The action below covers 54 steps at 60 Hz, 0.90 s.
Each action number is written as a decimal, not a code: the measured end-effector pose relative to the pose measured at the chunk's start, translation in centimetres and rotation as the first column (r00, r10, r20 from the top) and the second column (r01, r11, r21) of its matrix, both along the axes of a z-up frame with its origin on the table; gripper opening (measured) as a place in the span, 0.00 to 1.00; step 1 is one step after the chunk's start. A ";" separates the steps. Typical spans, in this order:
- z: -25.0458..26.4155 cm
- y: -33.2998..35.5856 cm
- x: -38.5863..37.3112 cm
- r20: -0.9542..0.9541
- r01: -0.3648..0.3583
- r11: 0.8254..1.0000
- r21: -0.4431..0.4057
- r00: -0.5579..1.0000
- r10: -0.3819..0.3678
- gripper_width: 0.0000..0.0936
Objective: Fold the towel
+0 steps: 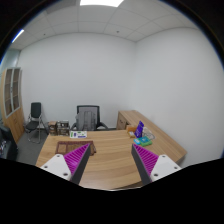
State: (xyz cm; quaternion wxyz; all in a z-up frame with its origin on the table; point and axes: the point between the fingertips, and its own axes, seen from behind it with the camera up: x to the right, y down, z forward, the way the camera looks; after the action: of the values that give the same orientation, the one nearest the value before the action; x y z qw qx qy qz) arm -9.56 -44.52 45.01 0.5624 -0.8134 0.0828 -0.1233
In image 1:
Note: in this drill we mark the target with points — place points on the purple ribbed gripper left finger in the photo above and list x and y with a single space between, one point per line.
69 166

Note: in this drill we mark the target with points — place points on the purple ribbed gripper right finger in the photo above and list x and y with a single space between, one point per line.
152 167

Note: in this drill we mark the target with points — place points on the brown patterned towel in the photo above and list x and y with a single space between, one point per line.
64 147

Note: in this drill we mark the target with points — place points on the green teal flat box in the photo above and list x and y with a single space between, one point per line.
143 141

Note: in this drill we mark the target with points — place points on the white green leaflet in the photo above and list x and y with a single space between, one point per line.
78 134

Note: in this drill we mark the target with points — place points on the clear plastic bag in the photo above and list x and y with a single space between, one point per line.
148 133

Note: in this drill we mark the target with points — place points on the wooden side desk return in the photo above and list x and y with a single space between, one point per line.
161 144

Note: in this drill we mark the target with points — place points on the purple standing box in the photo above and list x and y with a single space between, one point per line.
139 129

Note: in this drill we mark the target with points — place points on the brown boxes on floor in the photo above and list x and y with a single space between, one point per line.
60 128

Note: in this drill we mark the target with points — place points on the orange cardboard box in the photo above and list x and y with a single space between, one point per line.
131 128

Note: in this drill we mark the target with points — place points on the grey backpack on chair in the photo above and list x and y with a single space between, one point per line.
85 121

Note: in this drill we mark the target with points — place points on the black folding visitor chair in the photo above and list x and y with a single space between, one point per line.
35 122

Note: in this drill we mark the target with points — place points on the black mesh office chair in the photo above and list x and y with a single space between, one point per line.
96 110

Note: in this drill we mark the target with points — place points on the dark object at left edge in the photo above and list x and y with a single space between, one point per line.
8 146

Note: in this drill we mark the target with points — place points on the tall wooden glass-door cabinet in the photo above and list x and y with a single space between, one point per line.
10 101

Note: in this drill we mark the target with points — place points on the side ceiling light strip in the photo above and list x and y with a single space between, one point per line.
15 38

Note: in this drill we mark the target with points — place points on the ceiling light panel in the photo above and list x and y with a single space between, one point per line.
110 3

